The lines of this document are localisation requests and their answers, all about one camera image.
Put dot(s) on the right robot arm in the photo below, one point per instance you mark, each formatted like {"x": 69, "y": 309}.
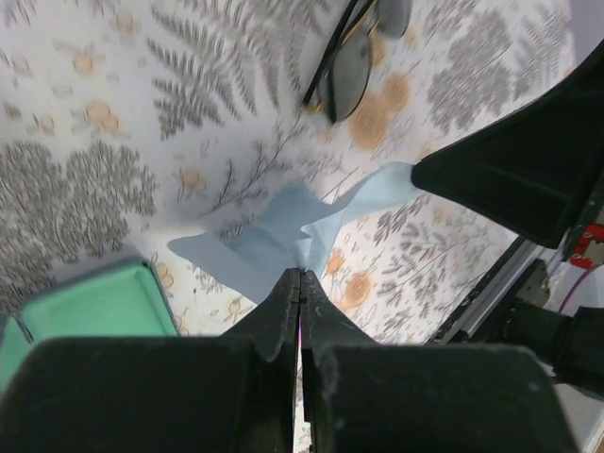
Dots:
{"x": 508, "y": 304}

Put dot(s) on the black aviator sunglasses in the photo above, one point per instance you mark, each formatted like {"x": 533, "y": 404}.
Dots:
{"x": 340, "y": 80}

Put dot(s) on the floral patterned table mat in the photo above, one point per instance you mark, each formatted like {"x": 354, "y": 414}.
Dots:
{"x": 126, "y": 124}

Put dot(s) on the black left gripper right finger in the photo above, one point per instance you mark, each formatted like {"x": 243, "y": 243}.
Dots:
{"x": 362, "y": 396}

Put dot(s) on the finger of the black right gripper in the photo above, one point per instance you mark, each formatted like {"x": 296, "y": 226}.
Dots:
{"x": 534, "y": 170}

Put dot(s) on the grey-blue glasses case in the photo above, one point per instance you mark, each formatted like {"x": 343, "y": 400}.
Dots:
{"x": 122, "y": 299}

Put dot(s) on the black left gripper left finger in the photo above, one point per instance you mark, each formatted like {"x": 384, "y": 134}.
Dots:
{"x": 230, "y": 393}

